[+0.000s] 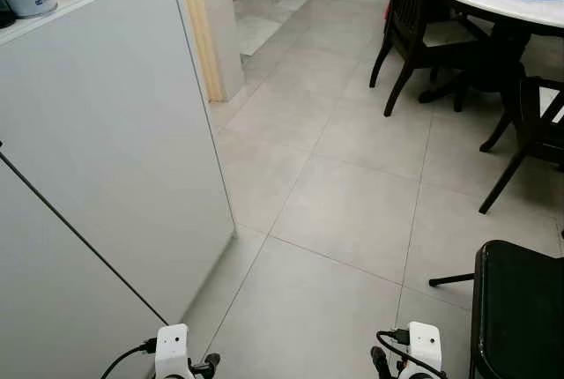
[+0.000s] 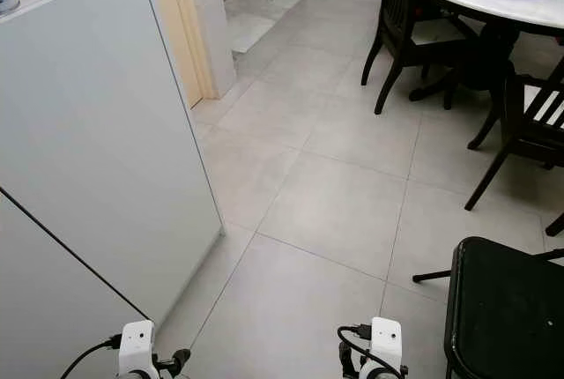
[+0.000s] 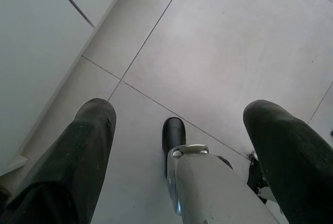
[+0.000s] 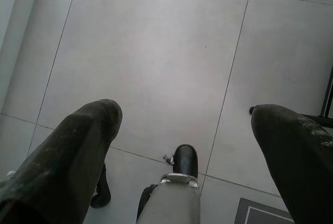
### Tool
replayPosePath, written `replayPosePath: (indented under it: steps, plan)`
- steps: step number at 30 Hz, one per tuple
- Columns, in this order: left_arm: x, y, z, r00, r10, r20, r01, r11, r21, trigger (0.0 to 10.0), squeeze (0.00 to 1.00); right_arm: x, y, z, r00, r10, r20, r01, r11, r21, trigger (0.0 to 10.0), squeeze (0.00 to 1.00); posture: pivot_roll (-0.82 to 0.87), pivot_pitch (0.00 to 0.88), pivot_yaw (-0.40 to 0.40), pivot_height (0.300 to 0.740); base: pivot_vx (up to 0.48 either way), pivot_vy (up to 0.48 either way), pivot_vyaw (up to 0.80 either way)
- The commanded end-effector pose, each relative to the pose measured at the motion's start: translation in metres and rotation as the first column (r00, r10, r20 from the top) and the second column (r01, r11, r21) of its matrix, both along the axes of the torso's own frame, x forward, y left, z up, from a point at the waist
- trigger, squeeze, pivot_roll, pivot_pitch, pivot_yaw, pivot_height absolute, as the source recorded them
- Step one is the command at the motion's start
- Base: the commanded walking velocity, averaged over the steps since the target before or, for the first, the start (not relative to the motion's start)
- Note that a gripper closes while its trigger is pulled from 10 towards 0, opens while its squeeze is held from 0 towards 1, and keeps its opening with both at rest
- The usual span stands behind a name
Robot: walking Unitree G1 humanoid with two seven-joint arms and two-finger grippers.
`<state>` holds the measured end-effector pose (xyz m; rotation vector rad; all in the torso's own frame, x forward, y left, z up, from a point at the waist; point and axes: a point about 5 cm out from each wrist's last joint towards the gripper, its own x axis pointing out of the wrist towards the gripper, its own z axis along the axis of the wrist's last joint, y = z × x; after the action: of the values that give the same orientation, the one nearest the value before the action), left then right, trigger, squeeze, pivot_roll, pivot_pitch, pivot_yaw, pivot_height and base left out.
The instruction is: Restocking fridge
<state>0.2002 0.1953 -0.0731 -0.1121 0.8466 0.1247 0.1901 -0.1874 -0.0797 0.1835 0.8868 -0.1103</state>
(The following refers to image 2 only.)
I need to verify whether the round white table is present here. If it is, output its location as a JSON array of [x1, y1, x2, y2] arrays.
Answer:
[[410, 0, 564, 103]]

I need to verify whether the black stool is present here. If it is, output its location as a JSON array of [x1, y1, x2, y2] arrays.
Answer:
[[412, 236, 564, 379]]

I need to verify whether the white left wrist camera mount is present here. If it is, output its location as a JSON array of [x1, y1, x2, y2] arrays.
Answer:
[[118, 320, 159, 379]]

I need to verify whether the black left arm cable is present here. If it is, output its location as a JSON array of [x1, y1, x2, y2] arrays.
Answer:
[[60, 335, 124, 379]]

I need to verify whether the dark wooden chair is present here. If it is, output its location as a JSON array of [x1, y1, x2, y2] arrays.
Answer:
[[360, 0, 494, 115], [464, 71, 564, 237]]

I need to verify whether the light wooden door frame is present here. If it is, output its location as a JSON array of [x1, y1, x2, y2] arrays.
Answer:
[[141, 0, 219, 108]]

